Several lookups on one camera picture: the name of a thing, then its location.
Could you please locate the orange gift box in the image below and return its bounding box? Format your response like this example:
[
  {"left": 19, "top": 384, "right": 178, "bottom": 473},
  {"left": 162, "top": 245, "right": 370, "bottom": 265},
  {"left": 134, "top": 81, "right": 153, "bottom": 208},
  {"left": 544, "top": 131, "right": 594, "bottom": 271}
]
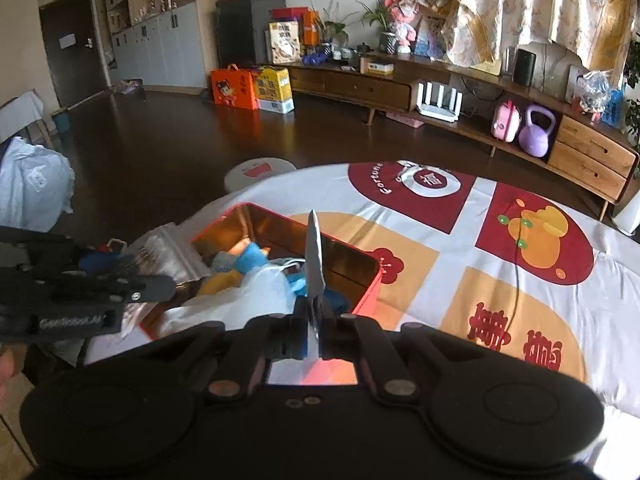
[{"left": 210, "top": 64, "right": 261, "bottom": 111}]

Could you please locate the pink toy case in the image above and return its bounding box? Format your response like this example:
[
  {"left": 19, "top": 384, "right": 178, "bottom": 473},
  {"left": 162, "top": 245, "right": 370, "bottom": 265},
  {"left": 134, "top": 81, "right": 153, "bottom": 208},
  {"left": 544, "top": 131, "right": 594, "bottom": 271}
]
[{"left": 491, "top": 100, "right": 523, "bottom": 142}]

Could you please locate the blue packet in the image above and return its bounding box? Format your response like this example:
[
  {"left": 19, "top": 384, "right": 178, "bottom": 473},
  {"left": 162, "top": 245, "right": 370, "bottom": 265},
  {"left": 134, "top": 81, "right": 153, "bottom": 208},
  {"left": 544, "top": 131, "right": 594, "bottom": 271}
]
[{"left": 600, "top": 87, "right": 626, "bottom": 127}]

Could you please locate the wooden television cabinet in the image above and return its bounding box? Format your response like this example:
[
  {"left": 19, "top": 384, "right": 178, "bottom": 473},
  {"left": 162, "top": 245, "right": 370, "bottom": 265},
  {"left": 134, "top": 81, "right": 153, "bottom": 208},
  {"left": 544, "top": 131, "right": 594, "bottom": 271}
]
[{"left": 285, "top": 52, "right": 640, "bottom": 221}]

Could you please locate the red tin box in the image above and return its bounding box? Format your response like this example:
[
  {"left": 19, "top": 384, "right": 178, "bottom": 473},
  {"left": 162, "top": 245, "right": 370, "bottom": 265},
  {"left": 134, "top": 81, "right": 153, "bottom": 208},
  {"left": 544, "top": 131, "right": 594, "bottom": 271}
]
[{"left": 140, "top": 202, "right": 386, "bottom": 341}]

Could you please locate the blue and yellow cloth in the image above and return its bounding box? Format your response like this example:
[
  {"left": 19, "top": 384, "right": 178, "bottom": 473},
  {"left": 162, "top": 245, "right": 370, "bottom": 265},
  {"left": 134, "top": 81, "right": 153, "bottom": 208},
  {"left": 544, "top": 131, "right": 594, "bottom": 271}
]
[{"left": 200, "top": 240, "right": 273, "bottom": 296}]

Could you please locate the potted tree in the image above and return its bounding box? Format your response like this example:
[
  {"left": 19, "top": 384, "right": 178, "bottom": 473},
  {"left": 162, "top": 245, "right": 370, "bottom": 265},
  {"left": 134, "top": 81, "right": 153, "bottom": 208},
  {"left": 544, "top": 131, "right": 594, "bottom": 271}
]
[{"left": 622, "top": 35, "right": 640, "bottom": 181}]

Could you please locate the black speaker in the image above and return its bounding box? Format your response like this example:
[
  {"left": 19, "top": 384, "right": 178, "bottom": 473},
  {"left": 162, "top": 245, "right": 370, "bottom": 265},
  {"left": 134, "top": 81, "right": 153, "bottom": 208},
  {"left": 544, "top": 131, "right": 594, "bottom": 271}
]
[{"left": 514, "top": 49, "right": 537, "bottom": 87}]

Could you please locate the chair with white cloth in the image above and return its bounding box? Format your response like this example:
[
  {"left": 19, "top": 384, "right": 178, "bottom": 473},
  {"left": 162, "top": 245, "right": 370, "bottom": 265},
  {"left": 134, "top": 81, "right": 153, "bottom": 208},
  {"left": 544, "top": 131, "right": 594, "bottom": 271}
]
[{"left": 0, "top": 89, "right": 48, "bottom": 146}]

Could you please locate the white mesh pouch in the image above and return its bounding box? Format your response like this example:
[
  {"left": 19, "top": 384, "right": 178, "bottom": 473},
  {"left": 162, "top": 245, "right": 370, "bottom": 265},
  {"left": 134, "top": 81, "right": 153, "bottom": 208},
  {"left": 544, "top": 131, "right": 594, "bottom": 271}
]
[{"left": 160, "top": 257, "right": 308, "bottom": 336}]

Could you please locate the wall storage cabinet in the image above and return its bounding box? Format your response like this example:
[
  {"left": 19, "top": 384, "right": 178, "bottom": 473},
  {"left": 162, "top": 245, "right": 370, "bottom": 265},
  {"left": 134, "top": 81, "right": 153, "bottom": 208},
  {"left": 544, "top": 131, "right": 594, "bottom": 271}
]
[{"left": 95, "top": 0, "right": 221, "bottom": 91}]

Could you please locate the white planter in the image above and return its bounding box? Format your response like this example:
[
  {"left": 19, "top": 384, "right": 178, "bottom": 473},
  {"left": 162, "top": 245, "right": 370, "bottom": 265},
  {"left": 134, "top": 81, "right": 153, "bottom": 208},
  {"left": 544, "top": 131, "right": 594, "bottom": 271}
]
[{"left": 612, "top": 200, "right": 640, "bottom": 235}]

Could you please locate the blue picture box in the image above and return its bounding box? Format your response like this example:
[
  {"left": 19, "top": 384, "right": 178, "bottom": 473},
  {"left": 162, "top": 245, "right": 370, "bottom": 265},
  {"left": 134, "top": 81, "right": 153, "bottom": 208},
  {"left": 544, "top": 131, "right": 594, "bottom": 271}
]
[{"left": 414, "top": 15, "right": 446, "bottom": 59}]

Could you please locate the white router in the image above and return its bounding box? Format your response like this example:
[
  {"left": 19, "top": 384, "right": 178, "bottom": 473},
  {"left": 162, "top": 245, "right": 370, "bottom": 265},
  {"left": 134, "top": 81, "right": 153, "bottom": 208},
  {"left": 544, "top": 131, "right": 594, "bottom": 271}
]
[{"left": 415, "top": 80, "right": 462, "bottom": 123}]

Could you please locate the dark wooden door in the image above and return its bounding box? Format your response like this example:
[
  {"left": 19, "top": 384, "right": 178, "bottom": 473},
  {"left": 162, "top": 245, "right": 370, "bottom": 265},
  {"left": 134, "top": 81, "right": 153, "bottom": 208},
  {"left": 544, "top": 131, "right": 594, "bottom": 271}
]
[{"left": 39, "top": 0, "right": 111, "bottom": 111}]

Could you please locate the black cable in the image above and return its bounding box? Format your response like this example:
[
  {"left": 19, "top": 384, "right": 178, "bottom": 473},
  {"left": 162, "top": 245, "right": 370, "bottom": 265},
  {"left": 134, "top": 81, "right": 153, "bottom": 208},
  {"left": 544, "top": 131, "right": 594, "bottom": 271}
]
[{"left": 510, "top": 200, "right": 531, "bottom": 341}]

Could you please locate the purple kettlebell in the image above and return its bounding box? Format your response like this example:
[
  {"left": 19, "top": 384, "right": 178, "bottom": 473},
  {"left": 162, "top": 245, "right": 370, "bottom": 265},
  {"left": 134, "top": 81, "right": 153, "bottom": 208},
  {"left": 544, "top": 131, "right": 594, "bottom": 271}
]
[{"left": 517, "top": 105, "right": 557, "bottom": 160}]

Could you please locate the black cabinet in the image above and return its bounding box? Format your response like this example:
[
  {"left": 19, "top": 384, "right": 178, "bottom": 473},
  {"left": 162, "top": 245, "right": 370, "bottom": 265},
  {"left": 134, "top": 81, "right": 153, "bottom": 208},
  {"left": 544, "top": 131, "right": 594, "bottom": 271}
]
[{"left": 216, "top": 0, "right": 288, "bottom": 68}]

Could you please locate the small potted plant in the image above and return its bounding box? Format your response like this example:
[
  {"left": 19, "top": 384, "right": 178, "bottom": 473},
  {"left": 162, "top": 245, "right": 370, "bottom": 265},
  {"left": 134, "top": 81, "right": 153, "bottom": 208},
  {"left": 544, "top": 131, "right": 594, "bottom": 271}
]
[{"left": 315, "top": 0, "right": 353, "bottom": 61}]

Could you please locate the pale plastic bag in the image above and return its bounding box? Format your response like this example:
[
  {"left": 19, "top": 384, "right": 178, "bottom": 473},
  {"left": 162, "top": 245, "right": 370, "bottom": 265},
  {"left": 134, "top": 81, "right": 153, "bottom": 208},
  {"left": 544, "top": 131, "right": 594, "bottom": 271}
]
[{"left": 0, "top": 136, "right": 76, "bottom": 233}]

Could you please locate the clear plastic bag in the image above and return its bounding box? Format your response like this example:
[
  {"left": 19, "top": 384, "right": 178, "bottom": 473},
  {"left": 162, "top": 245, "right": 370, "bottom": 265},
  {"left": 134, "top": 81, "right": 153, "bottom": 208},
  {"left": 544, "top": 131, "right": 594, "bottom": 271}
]
[{"left": 572, "top": 70, "right": 612, "bottom": 113}]

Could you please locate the pink plush doll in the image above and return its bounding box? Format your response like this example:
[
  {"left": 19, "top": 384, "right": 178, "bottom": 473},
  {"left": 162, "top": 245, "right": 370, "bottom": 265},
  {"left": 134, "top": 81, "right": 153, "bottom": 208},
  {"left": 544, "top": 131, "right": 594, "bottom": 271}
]
[{"left": 384, "top": 0, "right": 420, "bottom": 56}]

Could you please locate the potted plant in patterned pot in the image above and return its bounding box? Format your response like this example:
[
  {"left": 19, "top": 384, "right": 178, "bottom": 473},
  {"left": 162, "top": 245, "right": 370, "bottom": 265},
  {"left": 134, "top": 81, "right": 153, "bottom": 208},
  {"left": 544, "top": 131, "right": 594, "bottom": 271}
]
[{"left": 357, "top": 0, "right": 398, "bottom": 55}]

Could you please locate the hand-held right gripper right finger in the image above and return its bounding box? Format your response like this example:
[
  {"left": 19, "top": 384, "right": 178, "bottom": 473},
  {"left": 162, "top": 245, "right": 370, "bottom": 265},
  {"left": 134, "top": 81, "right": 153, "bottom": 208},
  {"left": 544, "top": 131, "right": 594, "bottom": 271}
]
[{"left": 320, "top": 300, "right": 466, "bottom": 403}]

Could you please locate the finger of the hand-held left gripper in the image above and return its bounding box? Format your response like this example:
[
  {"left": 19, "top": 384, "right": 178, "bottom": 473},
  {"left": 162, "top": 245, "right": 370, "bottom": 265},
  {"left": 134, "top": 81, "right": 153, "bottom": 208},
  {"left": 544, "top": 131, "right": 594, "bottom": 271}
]
[
  {"left": 0, "top": 226, "right": 137, "bottom": 277},
  {"left": 55, "top": 273, "right": 177, "bottom": 307}
]

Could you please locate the yellow carton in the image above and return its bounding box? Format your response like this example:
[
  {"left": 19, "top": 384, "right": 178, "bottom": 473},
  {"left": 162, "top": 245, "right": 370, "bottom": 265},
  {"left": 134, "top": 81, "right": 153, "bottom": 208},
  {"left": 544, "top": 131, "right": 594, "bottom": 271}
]
[{"left": 252, "top": 66, "right": 296, "bottom": 114}]

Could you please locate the printed tablecloth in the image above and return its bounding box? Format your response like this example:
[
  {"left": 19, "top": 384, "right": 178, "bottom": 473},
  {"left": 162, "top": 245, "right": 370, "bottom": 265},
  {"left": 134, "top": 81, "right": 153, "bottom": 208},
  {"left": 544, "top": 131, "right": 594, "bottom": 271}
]
[{"left": 85, "top": 160, "right": 640, "bottom": 480}]

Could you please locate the cartoon print face mask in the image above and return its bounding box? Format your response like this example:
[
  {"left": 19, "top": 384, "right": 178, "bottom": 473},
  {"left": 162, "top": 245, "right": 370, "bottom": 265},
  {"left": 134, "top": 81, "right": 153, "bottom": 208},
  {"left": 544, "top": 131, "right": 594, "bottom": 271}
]
[{"left": 305, "top": 209, "right": 327, "bottom": 361}]

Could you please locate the pink tray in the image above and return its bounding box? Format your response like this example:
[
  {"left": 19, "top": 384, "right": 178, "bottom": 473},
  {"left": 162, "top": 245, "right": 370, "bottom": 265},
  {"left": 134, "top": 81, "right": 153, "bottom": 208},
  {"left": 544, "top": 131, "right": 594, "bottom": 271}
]
[{"left": 387, "top": 111, "right": 426, "bottom": 128}]

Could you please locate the clear cotton swab bag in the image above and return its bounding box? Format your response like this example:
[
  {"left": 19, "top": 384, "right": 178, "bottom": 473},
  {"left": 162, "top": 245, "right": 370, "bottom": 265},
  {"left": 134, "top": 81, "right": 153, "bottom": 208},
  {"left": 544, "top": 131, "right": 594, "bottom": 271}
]
[{"left": 117, "top": 222, "right": 213, "bottom": 343}]

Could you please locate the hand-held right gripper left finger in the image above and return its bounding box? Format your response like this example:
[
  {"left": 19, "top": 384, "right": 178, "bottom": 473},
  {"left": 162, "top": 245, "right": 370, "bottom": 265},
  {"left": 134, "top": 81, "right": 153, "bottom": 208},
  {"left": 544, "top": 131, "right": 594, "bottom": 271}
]
[{"left": 170, "top": 302, "right": 312, "bottom": 401}]

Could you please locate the person's left hand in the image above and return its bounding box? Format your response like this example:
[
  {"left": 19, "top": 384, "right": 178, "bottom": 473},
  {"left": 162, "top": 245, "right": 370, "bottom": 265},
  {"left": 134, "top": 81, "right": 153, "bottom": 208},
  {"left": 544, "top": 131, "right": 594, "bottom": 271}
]
[{"left": 0, "top": 347, "right": 16, "bottom": 391}]

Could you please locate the small white box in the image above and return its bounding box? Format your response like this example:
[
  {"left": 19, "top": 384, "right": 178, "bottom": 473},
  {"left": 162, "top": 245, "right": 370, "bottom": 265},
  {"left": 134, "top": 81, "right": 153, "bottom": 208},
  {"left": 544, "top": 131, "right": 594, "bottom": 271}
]
[{"left": 359, "top": 56, "right": 394, "bottom": 76}]

